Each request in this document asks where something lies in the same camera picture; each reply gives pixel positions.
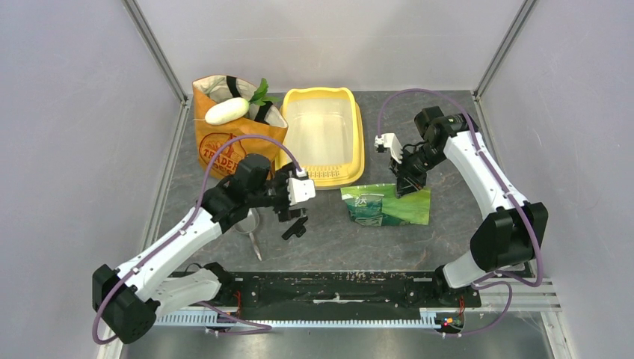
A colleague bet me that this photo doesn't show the metal scoop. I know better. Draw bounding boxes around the metal scoop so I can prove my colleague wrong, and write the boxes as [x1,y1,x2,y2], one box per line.
[233,209,262,261]

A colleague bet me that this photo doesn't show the black bag clip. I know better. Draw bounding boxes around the black bag clip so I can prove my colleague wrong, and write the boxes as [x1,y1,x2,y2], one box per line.
[282,217,308,240]

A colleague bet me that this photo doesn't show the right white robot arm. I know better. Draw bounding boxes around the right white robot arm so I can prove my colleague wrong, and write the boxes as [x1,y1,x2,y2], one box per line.
[375,106,548,306]

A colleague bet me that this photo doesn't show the yellow litter box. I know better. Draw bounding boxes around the yellow litter box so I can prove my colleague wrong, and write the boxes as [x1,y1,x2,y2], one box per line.
[280,87,365,190]

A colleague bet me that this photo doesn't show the green litter bag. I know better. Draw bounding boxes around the green litter bag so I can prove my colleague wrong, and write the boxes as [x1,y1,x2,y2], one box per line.
[340,183,431,227]

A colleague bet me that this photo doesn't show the white daikon radish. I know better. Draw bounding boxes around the white daikon radish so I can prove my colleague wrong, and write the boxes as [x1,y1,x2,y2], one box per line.
[204,97,250,126]

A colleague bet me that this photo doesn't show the orange paper grocery bag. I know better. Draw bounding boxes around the orange paper grocery bag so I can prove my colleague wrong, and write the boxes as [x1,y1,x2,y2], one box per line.
[191,74,289,182]

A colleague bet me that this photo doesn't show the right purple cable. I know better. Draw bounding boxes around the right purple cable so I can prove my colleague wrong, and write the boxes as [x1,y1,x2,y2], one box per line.
[377,88,544,339]

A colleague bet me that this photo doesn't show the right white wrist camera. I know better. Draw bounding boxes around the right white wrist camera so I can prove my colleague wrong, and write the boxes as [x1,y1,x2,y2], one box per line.
[374,133,403,164]

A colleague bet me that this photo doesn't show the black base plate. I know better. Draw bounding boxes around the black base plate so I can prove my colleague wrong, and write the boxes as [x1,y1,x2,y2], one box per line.
[210,271,481,321]

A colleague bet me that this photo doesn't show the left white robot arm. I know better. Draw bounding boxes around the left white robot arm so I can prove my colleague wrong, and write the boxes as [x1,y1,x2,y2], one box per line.
[92,154,316,344]

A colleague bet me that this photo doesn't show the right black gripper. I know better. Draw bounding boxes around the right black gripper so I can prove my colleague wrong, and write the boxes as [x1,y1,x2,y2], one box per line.
[388,143,447,198]

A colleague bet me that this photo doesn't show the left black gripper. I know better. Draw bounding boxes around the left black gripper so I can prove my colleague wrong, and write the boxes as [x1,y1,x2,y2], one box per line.
[248,163,307,222]

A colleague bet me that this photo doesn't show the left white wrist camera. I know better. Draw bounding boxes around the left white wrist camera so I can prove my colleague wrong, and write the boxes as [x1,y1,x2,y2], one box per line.
[287,168,316,206]

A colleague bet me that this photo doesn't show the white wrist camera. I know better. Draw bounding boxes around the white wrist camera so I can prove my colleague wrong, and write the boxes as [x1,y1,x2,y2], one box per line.
[287,168,316,206]
[374,133,403,164]

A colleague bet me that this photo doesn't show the slotted cable duct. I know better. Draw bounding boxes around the slotted cable duct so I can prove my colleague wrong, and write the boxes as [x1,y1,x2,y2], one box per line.
[155,307,459,330]

